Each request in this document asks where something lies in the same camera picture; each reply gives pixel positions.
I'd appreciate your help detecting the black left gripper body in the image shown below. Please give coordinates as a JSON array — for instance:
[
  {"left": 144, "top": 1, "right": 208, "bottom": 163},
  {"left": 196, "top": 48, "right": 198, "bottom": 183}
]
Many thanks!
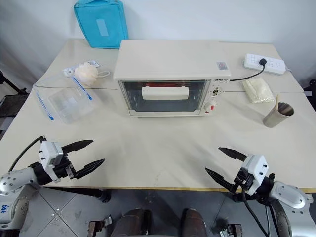
[{"left": 51, "top": 153, "right": 76, "bottom": 180}]

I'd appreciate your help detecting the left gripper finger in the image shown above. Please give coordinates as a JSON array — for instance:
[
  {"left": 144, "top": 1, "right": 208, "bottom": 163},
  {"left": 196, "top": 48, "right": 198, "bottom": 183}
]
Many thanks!
[
  {"left": 74, "top": 158, "right": 106, "bottom": 180},
  {"left": 61, "top": 140, "right": 94, "bottom": 155}
]

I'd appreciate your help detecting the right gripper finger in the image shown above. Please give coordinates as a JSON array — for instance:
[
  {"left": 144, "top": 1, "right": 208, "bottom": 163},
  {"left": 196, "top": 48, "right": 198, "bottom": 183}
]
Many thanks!
[
  {"left": 218, "top": 147, "right": 248, "bottom": 162},
  {"left": 204, "top": 167, "right": 236, "bottom": 193}
]

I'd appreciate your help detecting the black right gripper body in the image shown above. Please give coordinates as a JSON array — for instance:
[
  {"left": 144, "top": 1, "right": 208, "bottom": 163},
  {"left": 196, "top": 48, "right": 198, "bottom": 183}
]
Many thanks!
[{"left": 233, "top": 166, "right": 255, "bottom": 193}]

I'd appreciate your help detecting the cream oven timer knob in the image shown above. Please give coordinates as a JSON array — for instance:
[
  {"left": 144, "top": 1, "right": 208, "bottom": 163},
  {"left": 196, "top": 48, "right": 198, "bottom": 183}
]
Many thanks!
[{"left": 209, "top": 86, "right": 225, "bottom": 99}]

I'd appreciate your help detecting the glass oven door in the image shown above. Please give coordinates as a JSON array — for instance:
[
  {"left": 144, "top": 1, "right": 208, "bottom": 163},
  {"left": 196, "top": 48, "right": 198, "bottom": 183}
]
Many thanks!
[{"left": 118, "top": 79, "right": 211, "bottom": 117}]

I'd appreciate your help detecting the cream toaster oven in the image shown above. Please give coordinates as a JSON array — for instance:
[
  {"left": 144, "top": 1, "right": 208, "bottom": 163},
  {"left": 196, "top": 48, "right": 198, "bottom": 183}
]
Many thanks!
[{"left": 113, "top": 39, "right": 233, "bottom": 119}]

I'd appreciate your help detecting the clear zip bag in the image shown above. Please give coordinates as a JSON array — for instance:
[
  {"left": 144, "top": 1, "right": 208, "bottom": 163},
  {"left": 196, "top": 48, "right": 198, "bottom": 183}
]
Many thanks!
[{"left": 34, "top": 73, "right": 100, "bottom": 125}]

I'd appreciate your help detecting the dark rounded shape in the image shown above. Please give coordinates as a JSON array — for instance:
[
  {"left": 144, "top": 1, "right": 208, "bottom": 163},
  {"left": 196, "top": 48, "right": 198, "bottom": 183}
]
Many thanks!
[
  {"left": 115, "top": 208, "right": 153, "bottom": 237},
  {"left": 181, "top": 208, "right": 207, "bottom": 237}
]

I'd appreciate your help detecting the table caster foot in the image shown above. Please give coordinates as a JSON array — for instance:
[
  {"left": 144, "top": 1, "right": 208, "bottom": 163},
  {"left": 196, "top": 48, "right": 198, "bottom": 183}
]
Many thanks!
[
  {"left": 220, "top": 223, "right": 243, "bottom": 237},
  {"left": 88, "top": 214, "right": 112, "bottom": 233}
]

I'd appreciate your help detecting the steel cup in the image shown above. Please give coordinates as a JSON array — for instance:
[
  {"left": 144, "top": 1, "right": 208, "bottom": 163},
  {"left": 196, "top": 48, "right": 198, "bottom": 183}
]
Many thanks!
[{"left": 262, "top": 101, "right": 295, "bottom": 128}]

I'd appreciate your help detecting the cream packet in plastic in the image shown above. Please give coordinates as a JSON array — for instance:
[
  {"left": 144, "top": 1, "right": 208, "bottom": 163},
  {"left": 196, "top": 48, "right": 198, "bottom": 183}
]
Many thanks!
[{"left": 241, "top": 77, "right": 276, "bottom": 105}]

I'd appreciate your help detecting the white mesh bath sponge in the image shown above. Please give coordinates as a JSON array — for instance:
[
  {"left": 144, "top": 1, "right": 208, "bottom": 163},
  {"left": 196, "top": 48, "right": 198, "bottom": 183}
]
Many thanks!
[{"left": 74, "top": 62, "right": 111, "bottom": 87}]

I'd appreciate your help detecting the clear plastic wrapper with label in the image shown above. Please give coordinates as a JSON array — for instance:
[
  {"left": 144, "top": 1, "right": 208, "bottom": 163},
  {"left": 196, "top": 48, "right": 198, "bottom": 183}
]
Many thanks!
[{"left": 61, "top": 60, "right": 101, "bottom": 78}]

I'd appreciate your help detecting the black stand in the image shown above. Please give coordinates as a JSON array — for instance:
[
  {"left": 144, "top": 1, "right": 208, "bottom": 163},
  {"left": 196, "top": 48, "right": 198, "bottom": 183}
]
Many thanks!
[{"left": 0, "top": 70, "right": 28, "bottom": 95}]

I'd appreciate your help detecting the white power strip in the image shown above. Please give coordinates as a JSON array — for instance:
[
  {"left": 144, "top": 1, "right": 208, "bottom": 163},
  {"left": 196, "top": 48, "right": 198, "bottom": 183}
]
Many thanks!
[{"left": 242, "top": 53, "right": 287, "bottom": 76}]

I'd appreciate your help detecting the black equipment at edge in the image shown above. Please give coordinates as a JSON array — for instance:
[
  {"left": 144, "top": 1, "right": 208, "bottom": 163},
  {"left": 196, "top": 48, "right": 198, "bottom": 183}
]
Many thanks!
[{"left": 303, "top": 78, "right": 316, "bottom": 100}]

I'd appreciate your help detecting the blue fabric bag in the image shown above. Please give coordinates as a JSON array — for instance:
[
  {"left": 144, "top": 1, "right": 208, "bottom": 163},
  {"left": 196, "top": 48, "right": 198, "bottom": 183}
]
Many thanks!
[{"left": 73, "top": 0, "right": 129, "bottom": 49}]

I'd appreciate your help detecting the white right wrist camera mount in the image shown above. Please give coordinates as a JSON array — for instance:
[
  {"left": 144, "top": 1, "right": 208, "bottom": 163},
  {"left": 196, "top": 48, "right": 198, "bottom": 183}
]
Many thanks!
[{"left": 240, "top": 154, "right": 269, "bottom": 196}]

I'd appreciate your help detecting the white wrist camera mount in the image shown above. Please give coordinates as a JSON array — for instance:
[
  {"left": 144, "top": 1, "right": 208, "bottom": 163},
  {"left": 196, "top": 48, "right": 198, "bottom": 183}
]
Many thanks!
[
  {"left": 39, "top": 141, "right": 66, "bottom": 184},
  {"left": 240, "top": 154, "right": 269, "bottom": 196}
]

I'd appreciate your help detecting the black table frame bar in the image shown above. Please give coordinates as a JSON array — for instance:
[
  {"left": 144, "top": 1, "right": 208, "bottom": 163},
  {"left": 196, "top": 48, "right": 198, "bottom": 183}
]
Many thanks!
[{"left": 43, "top": 186, "right": 112, "bottom": 203}]

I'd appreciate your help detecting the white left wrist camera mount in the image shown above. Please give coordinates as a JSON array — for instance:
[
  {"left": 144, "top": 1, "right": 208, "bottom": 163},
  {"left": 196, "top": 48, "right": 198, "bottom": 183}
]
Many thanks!
[{"left": 39, "top": 141, "right": 66, "bottom": 184}]

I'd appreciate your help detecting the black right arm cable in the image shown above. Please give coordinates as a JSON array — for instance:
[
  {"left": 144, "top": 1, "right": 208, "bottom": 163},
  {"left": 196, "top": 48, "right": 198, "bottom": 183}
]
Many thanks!
[{"left": 241, "top": 189, "right": 274, "bottom": 237}]

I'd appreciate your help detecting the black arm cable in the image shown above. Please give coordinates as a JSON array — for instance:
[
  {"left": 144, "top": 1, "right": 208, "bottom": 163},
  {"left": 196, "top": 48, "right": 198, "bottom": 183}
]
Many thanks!
[
  {"left": 241, "top": 189, "right": 274, "bottom": 237},
  {"left": 8, "top": 135, "right": 47, "bottom": 173}
]

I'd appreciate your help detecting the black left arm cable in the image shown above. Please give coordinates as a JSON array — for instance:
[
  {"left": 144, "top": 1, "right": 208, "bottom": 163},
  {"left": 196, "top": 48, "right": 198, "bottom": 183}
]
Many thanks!
[{"left": 8, "top": 135, "right": 47, "bottom": 173}]

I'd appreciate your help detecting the cream oven door handle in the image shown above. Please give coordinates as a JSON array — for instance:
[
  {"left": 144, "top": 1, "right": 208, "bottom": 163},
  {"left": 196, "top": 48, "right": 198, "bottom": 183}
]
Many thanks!
[{"left": 141, "top": 86, "right": 190, "bottom": 100}]

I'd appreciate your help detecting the black plug with cable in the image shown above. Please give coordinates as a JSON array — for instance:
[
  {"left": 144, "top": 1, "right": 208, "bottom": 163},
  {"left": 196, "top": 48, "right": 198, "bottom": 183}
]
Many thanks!
[{"left": 230, "top": 58, "right": 269, "bottom": 82}]

